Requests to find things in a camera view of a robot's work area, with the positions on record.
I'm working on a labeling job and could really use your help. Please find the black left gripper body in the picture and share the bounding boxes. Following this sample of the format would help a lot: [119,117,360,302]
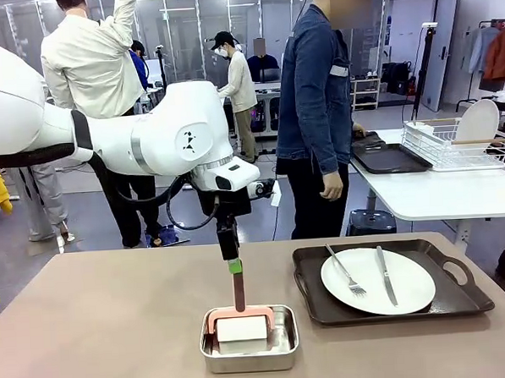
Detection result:
[199,188,255,233]

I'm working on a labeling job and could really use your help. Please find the pink lint roller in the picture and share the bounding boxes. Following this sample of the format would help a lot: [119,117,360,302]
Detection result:
[210,270,277,345]

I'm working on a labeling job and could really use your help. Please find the person's right hand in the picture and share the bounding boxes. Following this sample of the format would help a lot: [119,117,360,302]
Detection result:
[318,169,346,203]

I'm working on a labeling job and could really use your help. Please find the stainless steel rectangular tray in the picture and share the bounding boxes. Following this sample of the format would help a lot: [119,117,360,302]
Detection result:
[198,303,302,375]

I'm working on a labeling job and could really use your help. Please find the silver fork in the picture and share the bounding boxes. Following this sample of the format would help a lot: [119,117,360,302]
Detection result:
[325,241,367,299]

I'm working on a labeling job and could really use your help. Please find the masked person in white sweater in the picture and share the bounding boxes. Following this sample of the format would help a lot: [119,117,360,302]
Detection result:
[209,29,262,167]

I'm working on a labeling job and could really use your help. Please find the person in denim jacket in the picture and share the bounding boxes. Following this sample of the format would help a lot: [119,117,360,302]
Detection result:
[266,0,386,242]

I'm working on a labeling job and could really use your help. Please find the black plastic stool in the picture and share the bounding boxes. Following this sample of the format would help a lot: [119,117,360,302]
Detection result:
[345,207,398,238]

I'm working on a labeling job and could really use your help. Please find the seated person in dark top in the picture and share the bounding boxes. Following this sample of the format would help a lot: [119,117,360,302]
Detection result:
[244,37,282,85]

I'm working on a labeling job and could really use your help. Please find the silver table knife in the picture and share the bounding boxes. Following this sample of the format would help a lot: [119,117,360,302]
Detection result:
[375,244,399,309]

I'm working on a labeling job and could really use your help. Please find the dark folded cloth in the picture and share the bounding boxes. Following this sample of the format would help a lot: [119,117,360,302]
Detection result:
[350,129,387,151]

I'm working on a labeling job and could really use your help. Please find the white shoe rack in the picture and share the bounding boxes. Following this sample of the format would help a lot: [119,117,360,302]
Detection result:
[350,76,383,112]

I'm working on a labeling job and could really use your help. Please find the man in cream jacket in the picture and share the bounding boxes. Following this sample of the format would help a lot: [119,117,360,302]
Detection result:
[37,0,166,254]

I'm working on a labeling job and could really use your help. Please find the black bags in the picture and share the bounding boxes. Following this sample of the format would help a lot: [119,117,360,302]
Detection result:
[380,60,418,97]

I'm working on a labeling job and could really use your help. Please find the white side table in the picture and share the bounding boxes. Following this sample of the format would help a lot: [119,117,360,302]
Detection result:
[349,123,505,252]

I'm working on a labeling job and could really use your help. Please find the black tripod stand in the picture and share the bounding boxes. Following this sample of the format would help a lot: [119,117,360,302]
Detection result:
[406,20,443,122]

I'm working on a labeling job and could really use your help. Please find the black clothes rack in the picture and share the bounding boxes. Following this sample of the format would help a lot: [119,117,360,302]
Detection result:
[450,19,505,114]

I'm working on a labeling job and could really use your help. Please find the light grey hanging shirt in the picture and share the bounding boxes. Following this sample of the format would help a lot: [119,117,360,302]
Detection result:
[466,26,502,75]

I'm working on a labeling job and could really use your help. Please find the orange hanging jacket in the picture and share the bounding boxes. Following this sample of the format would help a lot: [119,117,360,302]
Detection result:
[480,27,505,83]

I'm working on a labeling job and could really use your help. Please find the black camera pole stand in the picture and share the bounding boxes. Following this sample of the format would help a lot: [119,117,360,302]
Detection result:
[149,43,192,248]

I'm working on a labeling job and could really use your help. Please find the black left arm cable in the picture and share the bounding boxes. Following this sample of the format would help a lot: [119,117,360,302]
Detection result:
[0,134,220,241]

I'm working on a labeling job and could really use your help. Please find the white wire dish rack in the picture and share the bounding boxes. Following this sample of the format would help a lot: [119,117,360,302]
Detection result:
[400,115,505,174]

